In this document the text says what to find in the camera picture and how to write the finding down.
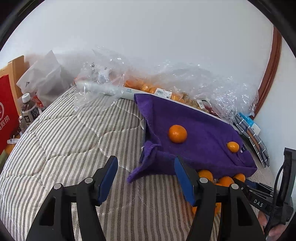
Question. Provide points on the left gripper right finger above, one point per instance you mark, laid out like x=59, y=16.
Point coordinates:
x=237, y=222

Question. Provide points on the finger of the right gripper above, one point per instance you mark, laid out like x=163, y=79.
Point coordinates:
x=258, y=194

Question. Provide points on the orange tangerine front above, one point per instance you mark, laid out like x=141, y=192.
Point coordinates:
x=241, y=177

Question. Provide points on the small orange tangerine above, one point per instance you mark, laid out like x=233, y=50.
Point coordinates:
x=233, y=147

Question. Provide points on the large orange tangerine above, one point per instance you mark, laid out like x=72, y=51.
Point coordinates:
x=177, y=134

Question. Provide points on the person's right hand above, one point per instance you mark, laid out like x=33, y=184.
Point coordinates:
x=274, y=233

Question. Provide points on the grey checked folded cloth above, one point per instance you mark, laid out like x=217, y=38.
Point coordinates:
x=256, y=141

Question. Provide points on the blue white tissue pack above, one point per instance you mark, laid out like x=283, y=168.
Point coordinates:
x=251, y=123

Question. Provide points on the striped grey white quilt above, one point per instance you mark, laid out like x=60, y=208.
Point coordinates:
x=66, y=146

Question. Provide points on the purple towel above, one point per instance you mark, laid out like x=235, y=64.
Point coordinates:
x=204, y=149

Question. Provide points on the dark drink bottle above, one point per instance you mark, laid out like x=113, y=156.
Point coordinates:
x=30, y=110

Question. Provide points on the red carton box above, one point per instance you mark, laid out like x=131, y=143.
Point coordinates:
x=9, y=115

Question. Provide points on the bag of brown longans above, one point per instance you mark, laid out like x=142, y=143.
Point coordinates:
x=193, y=102

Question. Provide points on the large clear plastic wrap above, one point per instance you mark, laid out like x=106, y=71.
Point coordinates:
x=225, y=95

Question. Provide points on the white long box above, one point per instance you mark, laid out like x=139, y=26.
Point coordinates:
x=129, y=92

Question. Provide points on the white paper bag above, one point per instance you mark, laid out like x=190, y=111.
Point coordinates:
x=43, y=80

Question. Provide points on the clear plastic bag left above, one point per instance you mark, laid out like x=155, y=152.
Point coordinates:
x=103, y=76

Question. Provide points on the bag of small oranges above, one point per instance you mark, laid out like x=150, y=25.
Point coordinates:
x=145, y=86

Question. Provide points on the brown wooden door frame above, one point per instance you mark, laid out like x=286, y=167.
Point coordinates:
x=271, y=69

